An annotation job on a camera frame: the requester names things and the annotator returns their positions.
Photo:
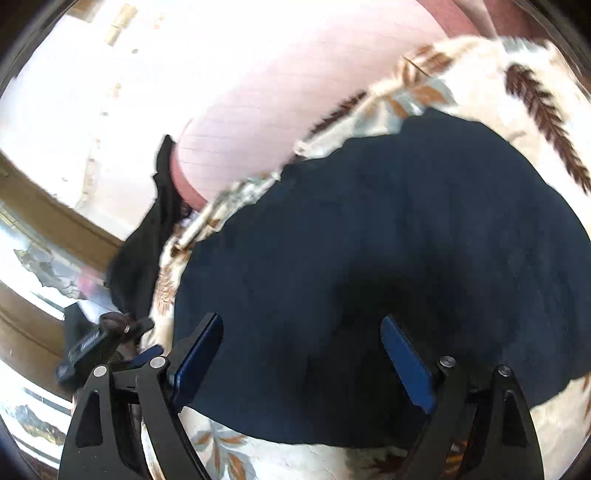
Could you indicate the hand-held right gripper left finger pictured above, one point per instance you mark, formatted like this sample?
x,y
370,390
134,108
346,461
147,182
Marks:
x,y
198,357

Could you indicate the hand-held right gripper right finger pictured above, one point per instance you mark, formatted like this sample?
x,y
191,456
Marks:
x,y
411,369

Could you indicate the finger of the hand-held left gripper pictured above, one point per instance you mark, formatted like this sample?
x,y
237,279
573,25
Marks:
x,y
148,354

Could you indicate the navy zip jacket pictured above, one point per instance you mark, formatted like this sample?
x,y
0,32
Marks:
x,y
369,230

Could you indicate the black garment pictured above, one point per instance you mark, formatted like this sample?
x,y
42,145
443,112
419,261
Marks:
x,y
138,258

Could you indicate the pink sofa cushion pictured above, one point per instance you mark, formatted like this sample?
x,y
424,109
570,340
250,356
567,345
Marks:
x,y
277,101

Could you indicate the leaf print blanket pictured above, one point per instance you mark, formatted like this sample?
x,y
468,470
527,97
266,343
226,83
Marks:
x,y
485,92

